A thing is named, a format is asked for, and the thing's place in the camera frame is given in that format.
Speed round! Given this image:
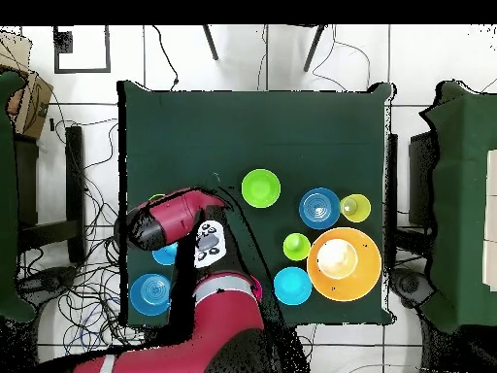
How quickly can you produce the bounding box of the black floor cable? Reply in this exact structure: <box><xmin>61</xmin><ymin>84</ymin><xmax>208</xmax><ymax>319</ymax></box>
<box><xmin>151</xmin><ymin>24</ymin><xmax>180</xmax><ymax>91</ymax></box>

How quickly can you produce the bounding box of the large orange plastic bowl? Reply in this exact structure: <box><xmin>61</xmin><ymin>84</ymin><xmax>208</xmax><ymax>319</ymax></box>
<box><xmin>306</xmin><ymin>226</ymin><xmax>382</xmax><ymax>303</ymax></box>

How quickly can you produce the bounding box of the black equipment cabinet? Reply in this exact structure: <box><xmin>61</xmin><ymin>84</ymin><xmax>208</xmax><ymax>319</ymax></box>
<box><xmin>408</xmin><ymin>131</ymin><xmax>438</xmax><ymax>230</ymax></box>

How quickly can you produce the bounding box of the black floor frame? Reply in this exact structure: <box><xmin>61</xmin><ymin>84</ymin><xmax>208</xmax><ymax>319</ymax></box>
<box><xmin>52</xmin><ymin>24</ymin><xmax>112</xmax><ymax>74</ymax></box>

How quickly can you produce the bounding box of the cyan plastic bowl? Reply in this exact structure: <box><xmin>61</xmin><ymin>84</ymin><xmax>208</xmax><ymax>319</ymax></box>
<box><xmin>273</xmin><ymin>266</ymin><xmax>314</xmax><ymax>307</ymax></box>

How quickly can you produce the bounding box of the white box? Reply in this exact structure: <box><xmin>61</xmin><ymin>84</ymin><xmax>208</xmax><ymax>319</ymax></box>
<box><xmin>481</xmin><ymin>149</ymin><xmax>497</xmax><ymax>292</ymax></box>

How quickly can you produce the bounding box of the grey floor stand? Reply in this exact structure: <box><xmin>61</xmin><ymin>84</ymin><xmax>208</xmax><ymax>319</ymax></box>
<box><xmin>391</xmin><ymin>267</ymin><xmax>432</xmax><ymax>308</ymax></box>

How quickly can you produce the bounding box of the black tripod leg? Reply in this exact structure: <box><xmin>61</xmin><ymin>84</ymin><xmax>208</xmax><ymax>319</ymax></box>
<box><xmin>302</xmin><ymin>24</ymin><xmax>328</xmax><ymax>74</ymax></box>
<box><xmin>201</xmin><ymin>24</ymin><xmax>219</xmax><ymax>62</ymax></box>

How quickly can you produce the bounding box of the brown cardboard box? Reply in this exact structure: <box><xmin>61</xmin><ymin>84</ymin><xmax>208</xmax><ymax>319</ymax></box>
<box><xmin>7</xmin><ymin>71</ymin><xmax>54</xmax><ymax>141</ymax></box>

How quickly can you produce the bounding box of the pink plastic bowl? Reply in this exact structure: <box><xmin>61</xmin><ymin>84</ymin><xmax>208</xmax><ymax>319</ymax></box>
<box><xmin>249</xmin><ymin>274</ymin><xmax>264</xmax><ymax>304</ymax></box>

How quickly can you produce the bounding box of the dark green tablecloth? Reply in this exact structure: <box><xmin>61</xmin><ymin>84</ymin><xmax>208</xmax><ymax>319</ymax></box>
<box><xmin>116</xmin><ymin>80</ymin><xmax>397</xmax><ymax>327</ymax></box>

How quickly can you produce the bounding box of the green cloth side table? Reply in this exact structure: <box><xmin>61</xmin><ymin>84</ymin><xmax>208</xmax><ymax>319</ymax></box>
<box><xmin>0</xmin><ymin>71</ymin><xmax>36</xmax><ymax>323</ymax></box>
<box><xmin>418</xmin><ymin>80</ymin><xmax>497</xmax><ymax>335</ymax></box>

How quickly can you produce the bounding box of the black bench frame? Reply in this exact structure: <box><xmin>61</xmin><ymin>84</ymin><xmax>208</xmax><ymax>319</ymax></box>
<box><xmin>15</xmin><ymin>125</ymin><xmax>86</xmax><ymax>265</ymax></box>

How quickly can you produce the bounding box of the black knobbed floor stand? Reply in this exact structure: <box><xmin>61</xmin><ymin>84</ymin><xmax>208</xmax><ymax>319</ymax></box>
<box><xmin>40</xmin><ymin>267</ymin><xmax>77</xmax><ymax>294</ymax></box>

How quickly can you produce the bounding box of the blue plastic bowl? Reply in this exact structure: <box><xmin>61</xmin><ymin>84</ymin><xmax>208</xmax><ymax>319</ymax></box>
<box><xmin>298</xmin><ymin>186</ymin><xmax>342</xmax><ymax>231</ymax></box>
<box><xmin>129</xmin><ymin>273</ymin><xmax>173</xmax><ymax>317</ymax></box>

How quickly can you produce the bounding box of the green plastic bowl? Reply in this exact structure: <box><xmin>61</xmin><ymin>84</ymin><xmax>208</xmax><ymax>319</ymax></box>
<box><xmin>241</xmin><ymin>167</ymin><xmax>282</xmax><ymax>210</ymax></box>

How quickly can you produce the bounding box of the blue plastic cup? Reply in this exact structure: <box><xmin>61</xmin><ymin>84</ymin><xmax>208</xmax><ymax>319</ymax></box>
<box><xmin>151</xmin><ymin>242</ymin><xmax>179</xmax><ymax>267</ymax></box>

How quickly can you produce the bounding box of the yellow plastic cup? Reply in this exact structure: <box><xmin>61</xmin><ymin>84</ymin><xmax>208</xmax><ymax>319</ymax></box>
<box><xmin>339</xmin><ymin>192</ymin><xmax>373</xmax><ymax>223</ymax></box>

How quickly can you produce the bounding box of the light green plastic cup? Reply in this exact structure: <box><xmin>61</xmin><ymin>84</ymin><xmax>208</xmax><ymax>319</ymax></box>
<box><xmin>282</xmin><ymin>231</ymin><xmax>312</xmax><ymax>262</ymax></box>

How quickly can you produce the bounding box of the pale cardboard box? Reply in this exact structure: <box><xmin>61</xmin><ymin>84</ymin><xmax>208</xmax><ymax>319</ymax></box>
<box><xmin>0</xmin><ymin>30</ymin><xmax>32</xmax><ymax>75</ymax></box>

